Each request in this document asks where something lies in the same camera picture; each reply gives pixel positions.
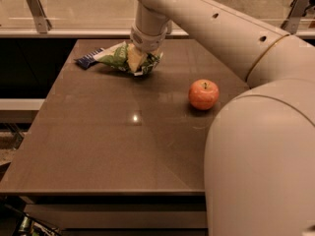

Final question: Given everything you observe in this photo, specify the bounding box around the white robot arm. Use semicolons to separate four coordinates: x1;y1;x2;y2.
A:
131;0;315;236

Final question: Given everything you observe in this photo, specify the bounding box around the white gripper with vents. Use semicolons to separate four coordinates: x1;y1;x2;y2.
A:
127;23;167;72

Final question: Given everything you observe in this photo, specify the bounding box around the green jalapeno chip bag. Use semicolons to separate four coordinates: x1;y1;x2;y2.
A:
95;41;162;76

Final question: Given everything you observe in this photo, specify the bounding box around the red apple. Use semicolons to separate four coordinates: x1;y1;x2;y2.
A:
188;80;220;110

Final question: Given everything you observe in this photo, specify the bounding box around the blue rxbar blueberry bar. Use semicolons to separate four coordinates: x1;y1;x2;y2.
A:
75;48;102;70

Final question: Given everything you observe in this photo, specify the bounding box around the right metal railing bracket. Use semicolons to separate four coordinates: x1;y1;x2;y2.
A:
281;0;314;34

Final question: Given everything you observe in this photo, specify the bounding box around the glass railing panel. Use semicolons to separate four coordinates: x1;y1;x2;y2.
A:
0;0;315;31

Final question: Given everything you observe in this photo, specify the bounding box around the metal railing bracket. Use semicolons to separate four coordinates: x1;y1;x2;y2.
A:
26;0;52;33
281;0;314;34

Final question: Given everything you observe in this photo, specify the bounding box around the green can under table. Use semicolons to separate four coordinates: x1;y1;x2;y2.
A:
18;216;32;235

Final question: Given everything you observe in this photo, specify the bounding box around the left metal railing bracket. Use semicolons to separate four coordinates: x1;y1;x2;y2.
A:
26;0;52;33

